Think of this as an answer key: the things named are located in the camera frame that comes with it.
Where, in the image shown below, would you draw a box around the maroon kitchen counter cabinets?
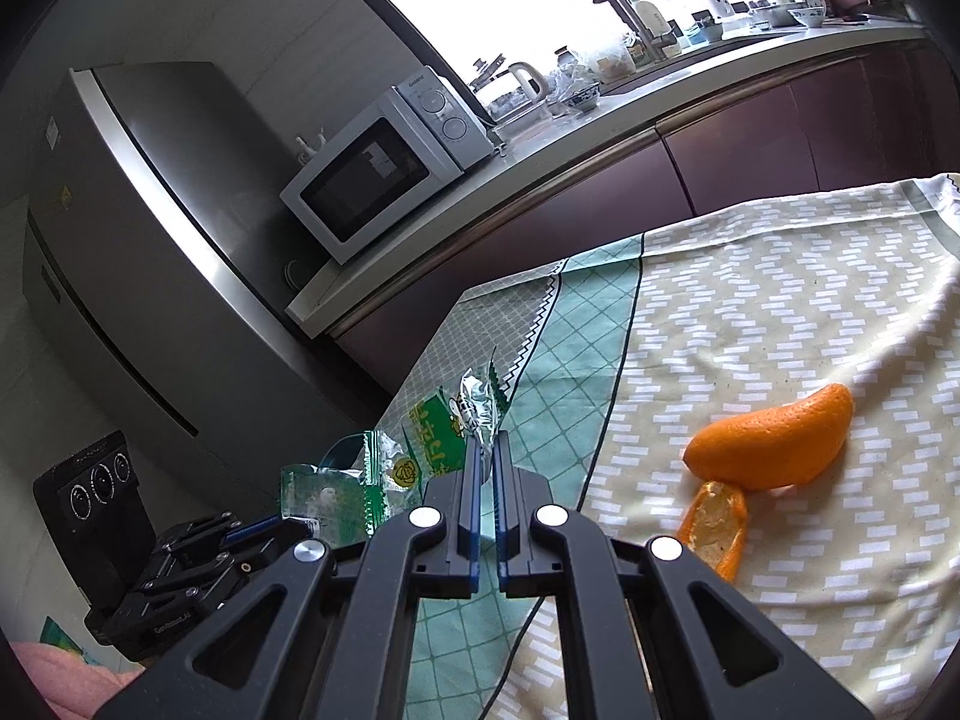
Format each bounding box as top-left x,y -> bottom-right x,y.
290,23 -> 958,388

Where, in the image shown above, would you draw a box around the stainless steel refrigerator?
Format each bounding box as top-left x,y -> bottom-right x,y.
23,62 -> 379,507

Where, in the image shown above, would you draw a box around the glass electric kettle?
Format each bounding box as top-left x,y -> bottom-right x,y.
508,62 -> 550,107

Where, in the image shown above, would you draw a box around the blue white ceramic bowl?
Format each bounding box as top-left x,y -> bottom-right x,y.
563,83 -> 602,112

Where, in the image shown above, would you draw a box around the teal plastic trash bin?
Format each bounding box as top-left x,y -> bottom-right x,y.
317,433 -> 364,472

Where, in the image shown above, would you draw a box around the large orange peel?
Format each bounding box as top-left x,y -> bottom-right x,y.
682,383 -> 854,493

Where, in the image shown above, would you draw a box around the green snack wrapper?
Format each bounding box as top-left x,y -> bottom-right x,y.
404,359 -> 509,481

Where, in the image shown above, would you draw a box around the pink sleeved left forearm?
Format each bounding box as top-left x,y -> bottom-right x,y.
11,642 -> 143,720

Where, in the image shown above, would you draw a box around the patchwork patterned tablecloth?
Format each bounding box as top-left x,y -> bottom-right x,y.
381,174 -> 958,718

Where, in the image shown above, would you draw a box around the white microwave oven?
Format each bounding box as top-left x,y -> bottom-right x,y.
281,65 -> 494,265

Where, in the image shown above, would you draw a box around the small orange peel piece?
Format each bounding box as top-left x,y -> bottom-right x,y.
675,481 -> 748,583

